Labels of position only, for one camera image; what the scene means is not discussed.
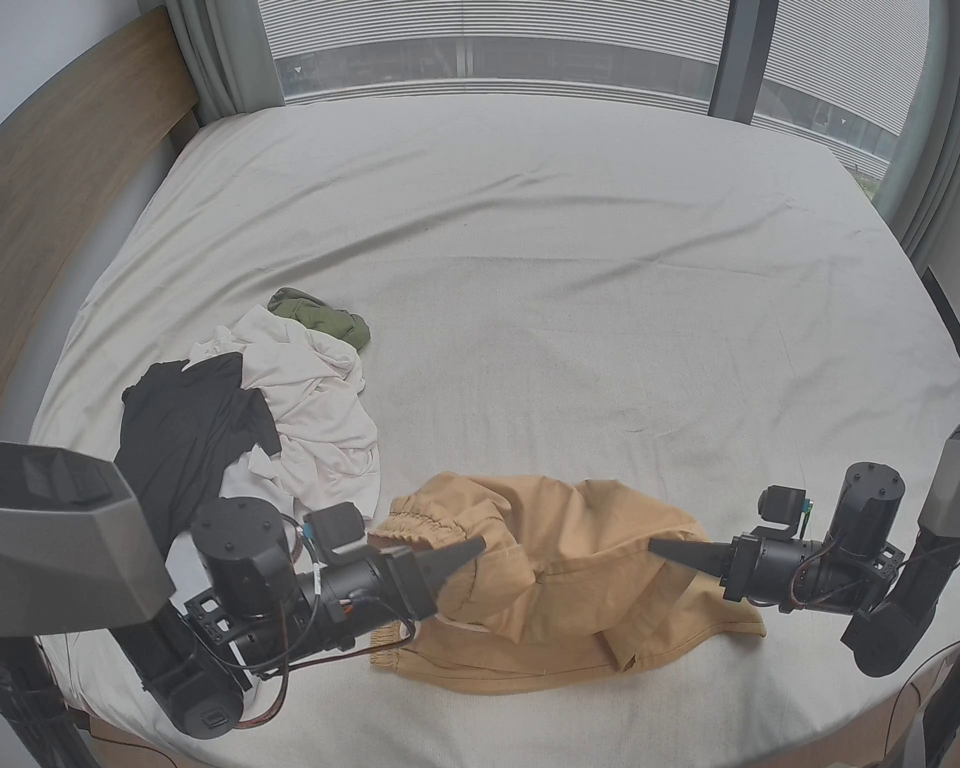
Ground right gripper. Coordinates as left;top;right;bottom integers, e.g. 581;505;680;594
720;534;824;610

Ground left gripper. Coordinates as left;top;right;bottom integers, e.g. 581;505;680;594
321;547;441;625

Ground tan shorts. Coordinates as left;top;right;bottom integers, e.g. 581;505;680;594
367;471;768;695

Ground bed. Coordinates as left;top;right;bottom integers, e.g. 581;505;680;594
0;6;960;768

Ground pale blue garment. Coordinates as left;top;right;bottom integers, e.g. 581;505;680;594
221;442;316;526

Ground white garment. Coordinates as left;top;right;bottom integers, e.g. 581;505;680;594
183;306;384;522

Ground black T-shirt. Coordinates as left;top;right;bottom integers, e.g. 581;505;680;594
112;352;282;541

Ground green garment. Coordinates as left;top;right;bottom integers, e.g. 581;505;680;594
267;287;372;352

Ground grey-green curtain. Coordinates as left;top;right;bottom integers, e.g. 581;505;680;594
872;0;960;260
163;0;288;127

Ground window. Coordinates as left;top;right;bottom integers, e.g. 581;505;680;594
258;0;939;177

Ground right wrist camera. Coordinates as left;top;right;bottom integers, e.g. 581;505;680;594
757;486;815;537

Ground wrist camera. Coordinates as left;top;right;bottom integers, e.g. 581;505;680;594
757;486;815;537
303;502;369;564

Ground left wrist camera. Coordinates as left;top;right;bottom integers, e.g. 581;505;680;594
303;502;369;564

